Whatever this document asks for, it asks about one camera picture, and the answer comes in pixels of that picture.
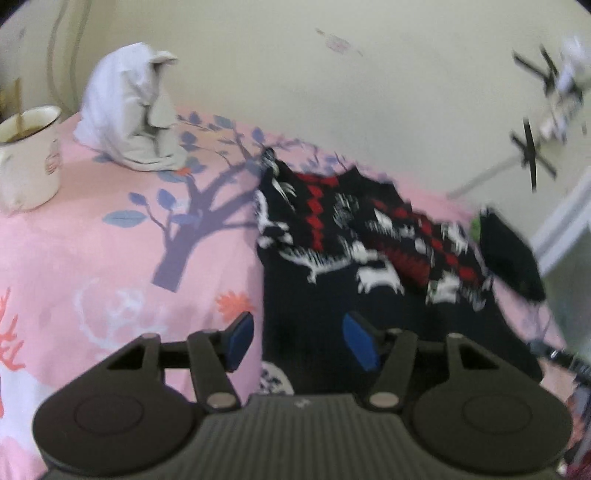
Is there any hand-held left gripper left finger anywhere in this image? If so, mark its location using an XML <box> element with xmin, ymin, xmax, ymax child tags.
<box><xmin>106</xmin><ymin>311</ymin><xmax>256</xmax><ymax>411</ymax></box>

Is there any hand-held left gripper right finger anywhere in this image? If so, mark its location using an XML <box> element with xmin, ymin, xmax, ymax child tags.
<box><xmin>342</xmin><ymin>311</ymin><xmax>502</xmax><ymax>411</ymax></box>

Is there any black patterned sweater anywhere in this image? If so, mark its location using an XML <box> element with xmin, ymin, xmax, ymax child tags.
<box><xmin>253</xmin><ymin>148</ymin><xmax>543</xmax><ymax>398</ymax></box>

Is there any black tape cross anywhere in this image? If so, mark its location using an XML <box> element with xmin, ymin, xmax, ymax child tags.
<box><xmin>512</xmin><ymin>44</ymin><xmax>583</xmax><ymax>99</ymax></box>
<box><xmin>510</xmin><ymin>117</ymin><xmax>557</xmax><ymax>192</ymax></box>

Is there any pink floral bed sheet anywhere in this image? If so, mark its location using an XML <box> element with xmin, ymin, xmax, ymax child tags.
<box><xmin>0</xmin><ymin>108</ymin><xmax>573</xmax><ymax>480</ymax></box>

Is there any light grey garment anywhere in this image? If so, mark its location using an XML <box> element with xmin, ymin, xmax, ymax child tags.
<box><xmin>74</xmin><ymin>42</ymin><xmax>188</xmax><ymax>172</ymax></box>

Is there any white enamel mug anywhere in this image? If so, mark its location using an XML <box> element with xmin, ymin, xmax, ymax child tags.
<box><xmin>0</xmin><ymin>105</ymin><xmax>63</xmax><ymax>212</ymax></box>

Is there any pink wall sticker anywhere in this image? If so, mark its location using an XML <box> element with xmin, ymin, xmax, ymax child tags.
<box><xmin>316</xmin><ymin>28</ymin><xmax>363</xmax><ymax>57</ymax></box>

